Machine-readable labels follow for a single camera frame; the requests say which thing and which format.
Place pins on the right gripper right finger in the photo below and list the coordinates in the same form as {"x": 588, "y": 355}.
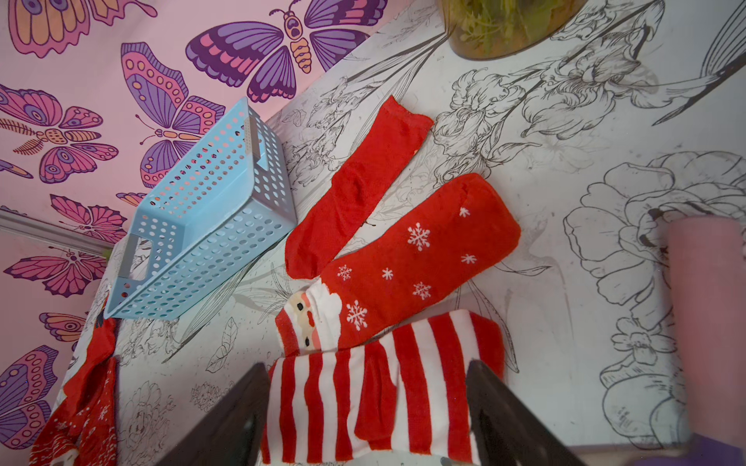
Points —
{"x": 506, "y": 432}

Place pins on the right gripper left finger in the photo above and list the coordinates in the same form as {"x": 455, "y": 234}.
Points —
{"x": 231, "y": 433}

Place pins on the red white striped sock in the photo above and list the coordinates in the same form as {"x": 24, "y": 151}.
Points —
{"x": 405, "y": 392}

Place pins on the red snowflake santa sock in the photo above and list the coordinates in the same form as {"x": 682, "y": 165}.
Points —
{"x": 461, "y": 230}

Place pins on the red patterned christmas sock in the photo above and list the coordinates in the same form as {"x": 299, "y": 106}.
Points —
{"x": 83, "y": 429}

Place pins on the light blue plastic basket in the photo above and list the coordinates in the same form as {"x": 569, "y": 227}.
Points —
{"x": 222, "y": 206}

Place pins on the plain red sock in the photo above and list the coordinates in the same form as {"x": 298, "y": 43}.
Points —
{"x": 356, "y": 189}

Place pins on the potted plant in glass vase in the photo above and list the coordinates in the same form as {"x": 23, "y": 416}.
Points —
{"x": 489, "y": 29}

